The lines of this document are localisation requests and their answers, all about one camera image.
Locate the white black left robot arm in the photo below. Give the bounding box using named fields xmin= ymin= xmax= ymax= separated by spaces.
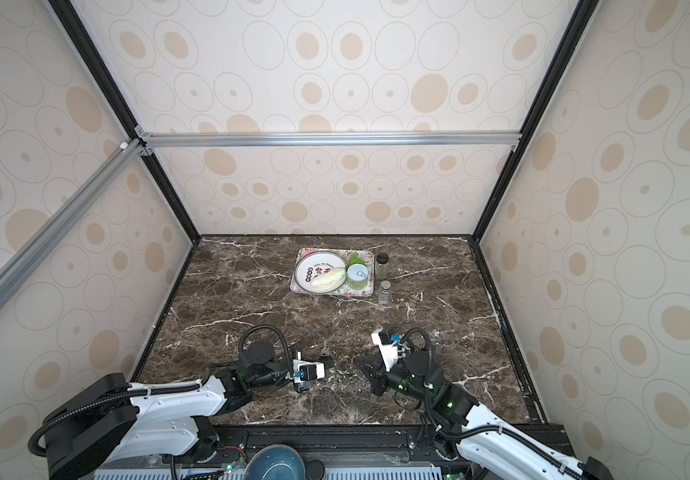
xmin=27 ymin=325 xmax=332 ymax=479

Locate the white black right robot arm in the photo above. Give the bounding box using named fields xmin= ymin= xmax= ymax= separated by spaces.
xmin=354 ymin=327 xmax=613 ymax=479

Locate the blue ceramic bowl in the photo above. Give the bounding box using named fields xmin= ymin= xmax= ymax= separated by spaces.
xmin=242 ymin=444 xmax=306 ymax=480

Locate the small clear glass jar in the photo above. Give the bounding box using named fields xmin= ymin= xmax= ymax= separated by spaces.
xmin=377 ymin=280 xmax=392 ymax=304

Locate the pale green toy cabbage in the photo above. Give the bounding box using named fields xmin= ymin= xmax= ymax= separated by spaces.
xmin=310 ymin=268 xmax=347 ymax=293

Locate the white plate with red text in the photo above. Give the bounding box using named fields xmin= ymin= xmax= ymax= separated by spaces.
xmin=294 ymin=251 xmax=347 ymax=288

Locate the dark lid glass jar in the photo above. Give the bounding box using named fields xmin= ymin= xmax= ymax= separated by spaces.
xmin=375 ymin=252 xmax=390 ymax=282

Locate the green tin can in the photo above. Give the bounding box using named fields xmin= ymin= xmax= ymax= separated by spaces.
xmin=346 ymin=263 xmax=370 ymax=291

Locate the floral rectangular tray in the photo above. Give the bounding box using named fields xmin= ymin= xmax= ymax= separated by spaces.
xmin=290 ymin=247 xmax=375 ymax=297

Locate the green toy leaf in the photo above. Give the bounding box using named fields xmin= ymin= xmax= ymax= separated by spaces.
xmin=348 ymin=253 xmax=366 ymax=267

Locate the silver aluminium crossbar back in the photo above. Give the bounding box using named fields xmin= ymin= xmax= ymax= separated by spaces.
xmin=141 ymin=130 xmax=522 ymax=148

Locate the silver aluminium crossbar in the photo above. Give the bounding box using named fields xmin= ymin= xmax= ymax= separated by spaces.
xmin=0 ymin=138 xmax=142 ymax=310
xmin=141 ymin=130 xmax=522 ymax=148

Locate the silver aluminium crossbar left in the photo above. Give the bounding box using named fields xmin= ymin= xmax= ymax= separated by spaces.
xmin=0 ymin=138 xmax=142 ymax=310

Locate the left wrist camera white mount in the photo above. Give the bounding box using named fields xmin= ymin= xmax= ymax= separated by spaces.
xmin=293 ymin=359 xmax=326 ymax=384

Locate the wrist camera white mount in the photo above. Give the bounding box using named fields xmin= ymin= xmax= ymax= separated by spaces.
xmin=372 ymin=328 xmax=403 ymax=372
xmin=293 ymin=359 xmax=326 ymax=384

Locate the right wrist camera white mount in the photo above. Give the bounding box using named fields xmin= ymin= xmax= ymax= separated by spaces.
xmin=372 ymin=328 xmax=403 ymax=372

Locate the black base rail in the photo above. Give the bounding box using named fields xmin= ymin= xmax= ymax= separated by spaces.
xmin=163 ymin=422 xmax=470 ymax=466

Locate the black corner frame post right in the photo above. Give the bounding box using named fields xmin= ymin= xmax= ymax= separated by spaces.
xmin=471 ymin=0 xmax=600 ymax=245

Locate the black corner frame post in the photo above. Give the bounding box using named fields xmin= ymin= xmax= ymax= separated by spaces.
xmin=48 ymin=0 xmax=201 ymax=244
xmin=471 ymin=0 xmax=600 ymax=245

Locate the black corner frame post left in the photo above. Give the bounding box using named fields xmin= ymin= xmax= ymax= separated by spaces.
xmin=48 ymin=0 xmax=201 ymax=244

